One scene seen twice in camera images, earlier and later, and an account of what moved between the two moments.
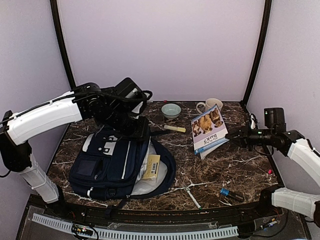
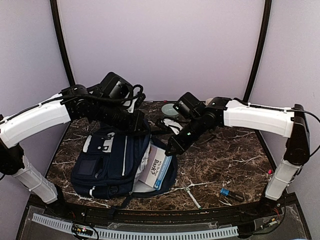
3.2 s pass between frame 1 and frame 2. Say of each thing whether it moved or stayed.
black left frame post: stayed
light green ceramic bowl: stayed
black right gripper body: moved
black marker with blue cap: stayed
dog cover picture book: moved
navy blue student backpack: stayed
